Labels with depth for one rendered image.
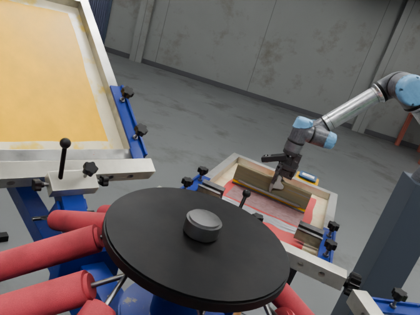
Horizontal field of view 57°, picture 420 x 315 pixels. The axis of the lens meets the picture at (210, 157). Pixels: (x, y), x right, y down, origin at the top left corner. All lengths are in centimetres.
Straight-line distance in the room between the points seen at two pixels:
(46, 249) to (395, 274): 181
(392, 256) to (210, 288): 169
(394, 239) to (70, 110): 159
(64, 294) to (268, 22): 930
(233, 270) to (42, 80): 102
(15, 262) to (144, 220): 24
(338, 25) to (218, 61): 289
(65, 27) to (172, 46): 834
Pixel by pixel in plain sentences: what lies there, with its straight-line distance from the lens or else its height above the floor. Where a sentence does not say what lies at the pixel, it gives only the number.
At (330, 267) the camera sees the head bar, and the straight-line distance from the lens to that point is 130.
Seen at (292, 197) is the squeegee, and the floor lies 101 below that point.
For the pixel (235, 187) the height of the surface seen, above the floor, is 95.
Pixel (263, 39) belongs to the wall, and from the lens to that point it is 971.
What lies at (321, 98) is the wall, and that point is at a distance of 996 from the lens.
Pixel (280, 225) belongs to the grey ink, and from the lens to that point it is 160.
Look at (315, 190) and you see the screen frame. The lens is 207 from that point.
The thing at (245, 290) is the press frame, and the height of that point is 132.
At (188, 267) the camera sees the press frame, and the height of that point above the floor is 132.
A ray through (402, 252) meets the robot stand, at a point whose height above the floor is 85.
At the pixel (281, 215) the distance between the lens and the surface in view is 170.
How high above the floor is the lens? 165
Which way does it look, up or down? 20 degrees down
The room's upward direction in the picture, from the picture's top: 17 degrees clockwise
